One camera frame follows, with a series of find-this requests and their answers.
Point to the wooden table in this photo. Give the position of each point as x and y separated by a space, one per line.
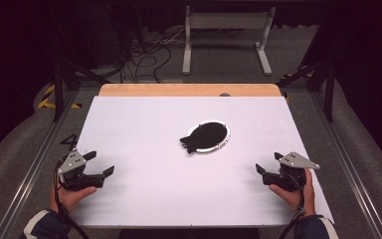
179 89

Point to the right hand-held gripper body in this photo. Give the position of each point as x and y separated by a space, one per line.
290 179

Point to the person's left hand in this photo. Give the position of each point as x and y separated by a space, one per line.
68 199

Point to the oval silver picture frame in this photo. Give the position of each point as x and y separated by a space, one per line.
209 135

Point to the white metal desk frame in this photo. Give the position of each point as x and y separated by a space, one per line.
229 20

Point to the black metal stand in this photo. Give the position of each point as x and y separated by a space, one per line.
329 96
58 96

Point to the aluminium rail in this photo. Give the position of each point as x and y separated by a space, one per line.
30 176
348 166

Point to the white board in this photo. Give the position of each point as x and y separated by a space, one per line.
146 132

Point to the dark table grommet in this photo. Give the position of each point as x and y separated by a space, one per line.
225 95

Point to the person's right hand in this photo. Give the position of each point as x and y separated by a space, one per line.
300 199

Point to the yellow black floor tape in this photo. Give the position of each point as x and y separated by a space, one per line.
46 104

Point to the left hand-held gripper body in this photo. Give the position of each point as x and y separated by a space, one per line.
74 179

